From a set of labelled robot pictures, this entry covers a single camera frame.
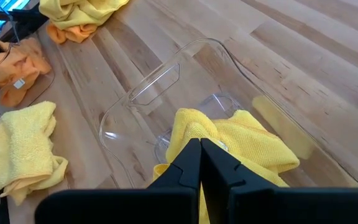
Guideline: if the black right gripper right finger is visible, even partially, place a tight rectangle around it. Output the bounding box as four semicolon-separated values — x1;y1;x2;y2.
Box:
201;138;358;224

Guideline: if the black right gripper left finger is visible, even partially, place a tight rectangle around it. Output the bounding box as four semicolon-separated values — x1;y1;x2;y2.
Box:
35;138;202;224

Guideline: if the yellow microfiber towel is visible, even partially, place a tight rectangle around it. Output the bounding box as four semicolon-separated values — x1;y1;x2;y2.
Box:
152;107;301;224
0;100;69;207
38;0;130;31

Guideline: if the orange microfiber towel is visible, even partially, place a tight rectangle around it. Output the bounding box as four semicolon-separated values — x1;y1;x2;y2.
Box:
0;37;53;108
45;22;99;45

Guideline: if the clear plastic bin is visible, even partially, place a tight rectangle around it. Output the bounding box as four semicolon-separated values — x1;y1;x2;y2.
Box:
0;42;56;114
98;37;358;189

